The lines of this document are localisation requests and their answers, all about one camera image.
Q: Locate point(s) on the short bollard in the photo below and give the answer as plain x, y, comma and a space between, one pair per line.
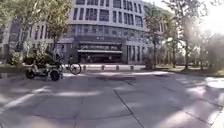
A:
102, 67
132, 67
117, 67
84, 68

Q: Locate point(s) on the large grey curved building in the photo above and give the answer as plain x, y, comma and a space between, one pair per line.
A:
106, 30

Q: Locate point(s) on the grey paved slab road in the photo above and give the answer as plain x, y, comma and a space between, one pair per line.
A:
110, 100

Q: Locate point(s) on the bicycle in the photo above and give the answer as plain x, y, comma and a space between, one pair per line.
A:
75, 68

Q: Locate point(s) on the person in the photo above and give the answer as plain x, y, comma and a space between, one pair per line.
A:
59, 53

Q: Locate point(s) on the motor tricycle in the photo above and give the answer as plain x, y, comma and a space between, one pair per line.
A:
43, 71

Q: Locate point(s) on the row of trees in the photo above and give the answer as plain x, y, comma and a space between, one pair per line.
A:
186, 33
36, 16

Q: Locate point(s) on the grass strip under trees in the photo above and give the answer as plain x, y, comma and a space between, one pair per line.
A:
200, 71

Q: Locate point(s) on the white painted line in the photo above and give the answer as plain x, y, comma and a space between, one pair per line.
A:
23, 97

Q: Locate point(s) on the green bush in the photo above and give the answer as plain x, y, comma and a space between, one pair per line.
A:
16, 58

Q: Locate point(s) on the grass strip beside kerb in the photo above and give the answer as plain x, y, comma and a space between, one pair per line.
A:
11, 69

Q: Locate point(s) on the pale stone kerb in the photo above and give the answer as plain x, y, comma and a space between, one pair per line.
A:
10, 75

